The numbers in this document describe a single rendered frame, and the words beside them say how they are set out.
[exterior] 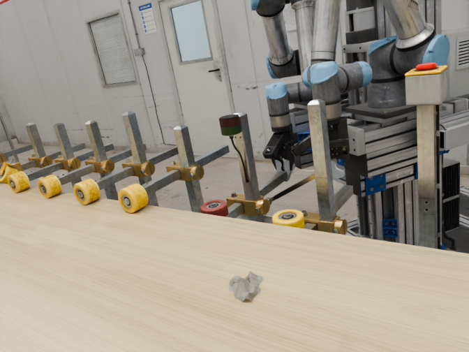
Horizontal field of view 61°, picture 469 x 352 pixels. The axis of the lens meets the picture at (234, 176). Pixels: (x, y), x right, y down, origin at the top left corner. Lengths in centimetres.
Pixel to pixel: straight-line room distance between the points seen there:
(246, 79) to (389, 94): 307
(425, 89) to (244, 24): 355
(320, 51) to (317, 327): 85
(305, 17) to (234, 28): 293
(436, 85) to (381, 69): 58
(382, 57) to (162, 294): 105
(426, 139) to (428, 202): 15
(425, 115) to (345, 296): 44
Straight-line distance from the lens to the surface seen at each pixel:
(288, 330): 68
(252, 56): 435
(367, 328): 68
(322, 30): 129
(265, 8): 163
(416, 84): 94
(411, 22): 135
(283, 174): 146
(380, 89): 150
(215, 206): 116
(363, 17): 174
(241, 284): 77
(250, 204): 124
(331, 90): 112
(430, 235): 107
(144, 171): 153
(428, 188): 102
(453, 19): 353
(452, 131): 152
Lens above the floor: 135
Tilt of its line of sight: 19 degrees down
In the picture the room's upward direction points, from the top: 10 degrees counter-clockwise
